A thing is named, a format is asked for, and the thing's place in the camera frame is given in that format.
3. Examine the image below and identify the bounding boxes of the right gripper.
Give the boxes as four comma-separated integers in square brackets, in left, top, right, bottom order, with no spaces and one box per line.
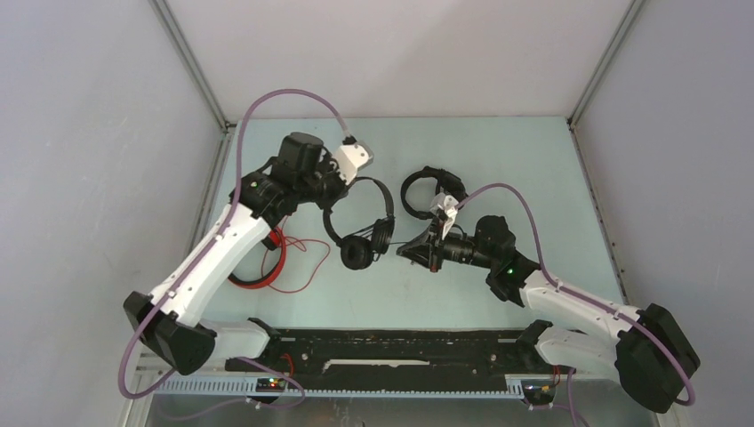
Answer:
[397,217,496,273]

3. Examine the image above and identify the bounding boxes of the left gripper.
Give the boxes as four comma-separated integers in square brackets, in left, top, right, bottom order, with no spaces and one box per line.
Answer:
[295,152,356,215]

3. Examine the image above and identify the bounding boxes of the small black foam headphones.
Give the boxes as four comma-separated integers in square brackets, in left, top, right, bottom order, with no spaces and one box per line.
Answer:
[322,176,396,270]

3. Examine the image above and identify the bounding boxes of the black headset with microphone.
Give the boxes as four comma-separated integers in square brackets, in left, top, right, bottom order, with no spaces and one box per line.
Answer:
[400,165,471,221]

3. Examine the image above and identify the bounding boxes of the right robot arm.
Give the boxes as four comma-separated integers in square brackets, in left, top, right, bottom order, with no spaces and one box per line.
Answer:
[397,215,701,414]

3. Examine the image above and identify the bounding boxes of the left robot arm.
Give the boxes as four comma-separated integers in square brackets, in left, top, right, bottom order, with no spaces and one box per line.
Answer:
[124,133,373,375]

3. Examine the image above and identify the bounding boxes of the red headphones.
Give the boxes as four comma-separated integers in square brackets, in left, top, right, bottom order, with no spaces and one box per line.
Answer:
[228,223,332,294]

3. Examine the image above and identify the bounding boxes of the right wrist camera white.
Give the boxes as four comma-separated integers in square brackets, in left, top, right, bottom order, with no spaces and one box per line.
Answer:
[429,192,459,240]

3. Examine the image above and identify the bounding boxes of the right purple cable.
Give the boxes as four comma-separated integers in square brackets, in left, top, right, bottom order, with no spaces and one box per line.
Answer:
[456,182,697,407]

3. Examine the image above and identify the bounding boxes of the purple cable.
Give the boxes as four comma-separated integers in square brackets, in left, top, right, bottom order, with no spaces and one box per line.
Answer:
[456,182,697,407]
[117,88,355,401]

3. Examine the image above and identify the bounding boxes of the black mounting rail base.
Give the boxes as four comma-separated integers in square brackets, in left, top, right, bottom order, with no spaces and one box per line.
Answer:
[256,329,569,394]

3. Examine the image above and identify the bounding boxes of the left aluminium corner post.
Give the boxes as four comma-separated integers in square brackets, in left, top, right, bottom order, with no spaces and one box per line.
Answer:
[148,0,232,132]

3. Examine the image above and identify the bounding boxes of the aluminium corner post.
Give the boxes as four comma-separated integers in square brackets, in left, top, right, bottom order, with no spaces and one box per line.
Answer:
[568,0,647,126]
[148,0,232,132]

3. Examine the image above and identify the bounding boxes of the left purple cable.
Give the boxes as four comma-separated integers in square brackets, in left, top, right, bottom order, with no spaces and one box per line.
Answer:
[117,88,355,401]

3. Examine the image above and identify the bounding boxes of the right aluminium corner post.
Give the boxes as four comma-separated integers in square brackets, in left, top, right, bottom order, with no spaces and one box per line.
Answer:
[568,0,647,126]

